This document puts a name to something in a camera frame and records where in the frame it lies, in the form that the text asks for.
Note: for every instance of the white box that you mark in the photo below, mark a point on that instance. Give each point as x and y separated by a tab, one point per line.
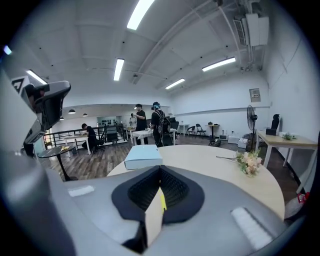
242	143
233	140

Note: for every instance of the white covered work table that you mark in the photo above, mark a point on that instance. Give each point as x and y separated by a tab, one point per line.
141	133

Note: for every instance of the black metal railing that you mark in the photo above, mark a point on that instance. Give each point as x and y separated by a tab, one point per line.
60	136

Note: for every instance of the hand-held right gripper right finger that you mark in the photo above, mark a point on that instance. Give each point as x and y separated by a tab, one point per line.
215	215

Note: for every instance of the long ceiling light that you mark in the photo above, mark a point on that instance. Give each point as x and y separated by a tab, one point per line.
140	13
218	64
37	77
118	69
175	83

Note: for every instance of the round light wooden table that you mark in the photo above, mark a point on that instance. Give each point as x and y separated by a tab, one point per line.
200	160

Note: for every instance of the white long table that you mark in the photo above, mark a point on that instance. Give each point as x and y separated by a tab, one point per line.
75	137

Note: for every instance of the rectangular wooden desk white legs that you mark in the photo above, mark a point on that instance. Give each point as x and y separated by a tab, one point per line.
287	142

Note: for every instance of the black office chair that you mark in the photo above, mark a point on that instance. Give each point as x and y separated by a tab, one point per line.
101	140

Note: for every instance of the pale artificial flower bouquet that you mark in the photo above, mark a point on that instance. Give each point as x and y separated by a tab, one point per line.
248	162

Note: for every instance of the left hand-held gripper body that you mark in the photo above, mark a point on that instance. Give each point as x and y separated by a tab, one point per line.
27	100

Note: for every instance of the black pendant lamp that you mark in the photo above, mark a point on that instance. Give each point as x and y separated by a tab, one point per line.
85	115
71	112

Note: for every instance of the light blue box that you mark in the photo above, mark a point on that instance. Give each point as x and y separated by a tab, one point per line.
143	155

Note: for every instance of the small green plant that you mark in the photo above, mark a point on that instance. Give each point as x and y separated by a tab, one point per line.
288	136

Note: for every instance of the red and white bag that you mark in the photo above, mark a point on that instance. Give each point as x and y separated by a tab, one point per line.
298	202

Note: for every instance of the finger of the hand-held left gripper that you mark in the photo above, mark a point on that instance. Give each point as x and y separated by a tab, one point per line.
53	105

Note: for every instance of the small white table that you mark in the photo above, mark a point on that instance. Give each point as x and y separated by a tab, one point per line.
183	126

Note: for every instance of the small wooden high table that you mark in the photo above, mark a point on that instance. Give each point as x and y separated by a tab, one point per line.
212	127

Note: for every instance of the round black side table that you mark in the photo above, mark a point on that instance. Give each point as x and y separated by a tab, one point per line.
56	151

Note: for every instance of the white ceiling air conditioner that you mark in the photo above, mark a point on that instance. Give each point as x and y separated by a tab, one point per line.
252	28

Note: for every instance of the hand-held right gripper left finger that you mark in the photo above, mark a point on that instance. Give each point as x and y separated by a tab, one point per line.
95	207

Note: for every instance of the black coffee machine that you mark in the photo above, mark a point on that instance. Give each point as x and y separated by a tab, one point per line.
274	123

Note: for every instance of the black standing fan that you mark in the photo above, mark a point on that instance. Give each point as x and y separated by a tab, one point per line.
251	117

